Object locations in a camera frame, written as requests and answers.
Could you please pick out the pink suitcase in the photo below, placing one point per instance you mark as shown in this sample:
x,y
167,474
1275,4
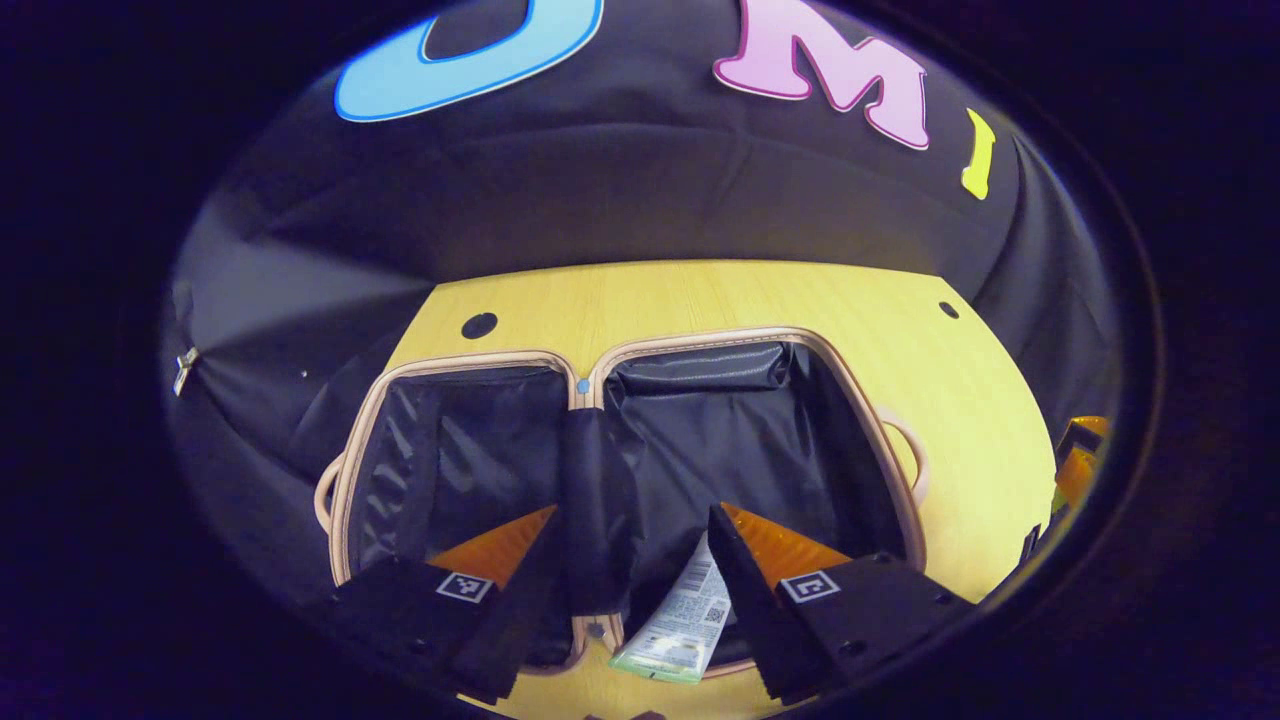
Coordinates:
x,y
700,430

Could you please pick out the silver metal clip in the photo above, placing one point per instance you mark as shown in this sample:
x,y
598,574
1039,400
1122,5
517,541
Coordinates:
x,y
185,368

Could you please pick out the white tube with green end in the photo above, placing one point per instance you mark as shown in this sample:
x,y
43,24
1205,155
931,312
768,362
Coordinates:
x,y
680,620

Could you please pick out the black backdrop cloth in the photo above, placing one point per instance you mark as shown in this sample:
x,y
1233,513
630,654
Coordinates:
x,y
620,180

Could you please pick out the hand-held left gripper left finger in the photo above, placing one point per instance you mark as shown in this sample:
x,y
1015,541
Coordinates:
x,y
520,620

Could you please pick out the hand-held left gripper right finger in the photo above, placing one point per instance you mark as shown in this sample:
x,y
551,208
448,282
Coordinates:
x,y
750,610

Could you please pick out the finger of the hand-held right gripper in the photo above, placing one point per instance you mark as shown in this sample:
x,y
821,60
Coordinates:
x,y
1085,432
1075,478

